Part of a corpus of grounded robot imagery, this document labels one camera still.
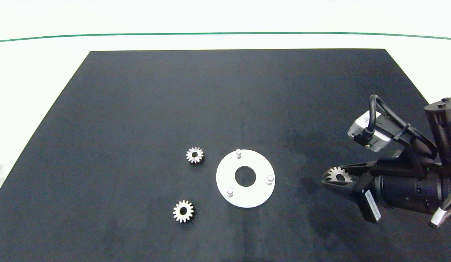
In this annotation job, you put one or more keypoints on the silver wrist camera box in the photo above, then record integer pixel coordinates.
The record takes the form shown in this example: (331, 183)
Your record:
(380, 141)

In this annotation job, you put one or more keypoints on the thin green tape line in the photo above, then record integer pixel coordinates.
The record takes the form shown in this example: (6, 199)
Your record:
(225, 33)

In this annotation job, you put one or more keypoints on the round white plate with pins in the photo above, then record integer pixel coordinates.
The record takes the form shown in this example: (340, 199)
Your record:
(247, 197)

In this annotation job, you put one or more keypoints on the dark rectangular work mat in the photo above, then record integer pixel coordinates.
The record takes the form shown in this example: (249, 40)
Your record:
(138, 109)

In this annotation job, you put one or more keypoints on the small steel spur gear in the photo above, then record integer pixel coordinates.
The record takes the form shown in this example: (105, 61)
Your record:
(177, 211)
(336, 171)
(189, 155)

